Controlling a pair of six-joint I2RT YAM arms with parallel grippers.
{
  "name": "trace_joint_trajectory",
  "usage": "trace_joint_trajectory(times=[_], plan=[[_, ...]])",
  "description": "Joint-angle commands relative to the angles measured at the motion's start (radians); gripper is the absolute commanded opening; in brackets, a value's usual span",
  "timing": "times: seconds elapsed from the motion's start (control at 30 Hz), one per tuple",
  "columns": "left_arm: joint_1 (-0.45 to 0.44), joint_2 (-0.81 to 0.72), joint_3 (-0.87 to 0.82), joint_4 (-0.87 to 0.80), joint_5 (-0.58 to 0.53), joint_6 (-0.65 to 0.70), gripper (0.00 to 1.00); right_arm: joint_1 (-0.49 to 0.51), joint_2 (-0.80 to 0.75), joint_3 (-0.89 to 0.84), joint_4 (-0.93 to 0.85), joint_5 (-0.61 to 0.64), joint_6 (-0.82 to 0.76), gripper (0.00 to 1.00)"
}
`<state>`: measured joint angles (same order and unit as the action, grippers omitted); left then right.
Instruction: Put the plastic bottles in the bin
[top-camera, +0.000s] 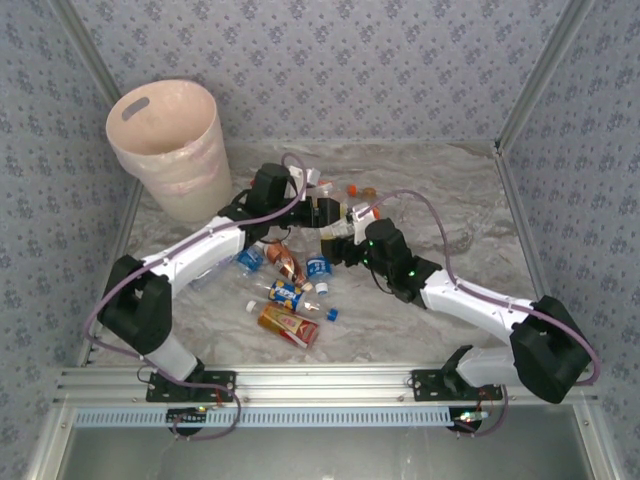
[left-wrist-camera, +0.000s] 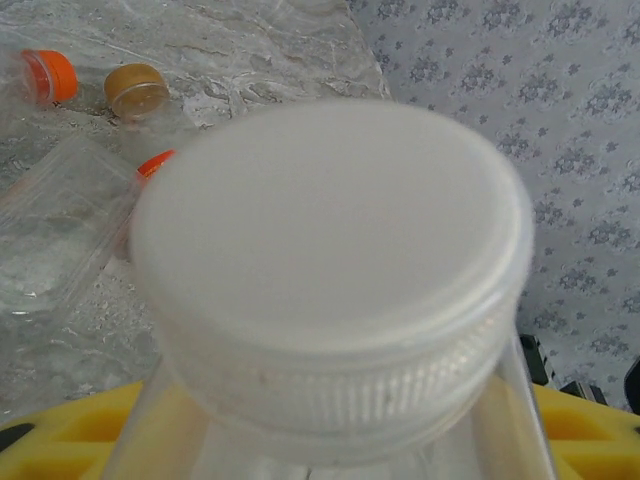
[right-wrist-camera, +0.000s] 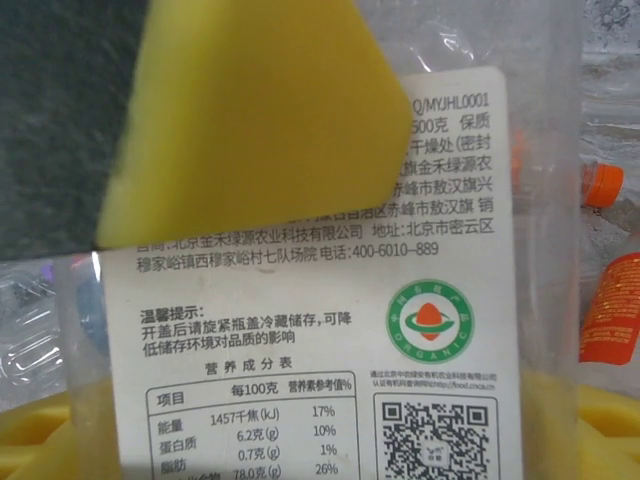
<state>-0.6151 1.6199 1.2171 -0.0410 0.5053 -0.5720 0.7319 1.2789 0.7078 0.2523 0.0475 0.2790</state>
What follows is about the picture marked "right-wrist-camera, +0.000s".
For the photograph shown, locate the clear jar white label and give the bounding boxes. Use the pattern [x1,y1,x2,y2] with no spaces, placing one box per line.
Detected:
[54,0,585,480]

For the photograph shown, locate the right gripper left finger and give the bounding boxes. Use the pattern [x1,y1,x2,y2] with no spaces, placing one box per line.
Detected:
[96,0,414,250]

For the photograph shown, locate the clear bottle orange cap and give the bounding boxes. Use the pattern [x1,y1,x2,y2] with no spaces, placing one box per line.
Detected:
[579,160,627,210]

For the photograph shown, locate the orange barcode label bottle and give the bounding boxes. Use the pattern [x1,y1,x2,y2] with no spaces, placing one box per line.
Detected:
[578,251,640,367]

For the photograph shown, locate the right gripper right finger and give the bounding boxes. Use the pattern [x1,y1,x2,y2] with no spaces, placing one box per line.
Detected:
[0,372,640,480]

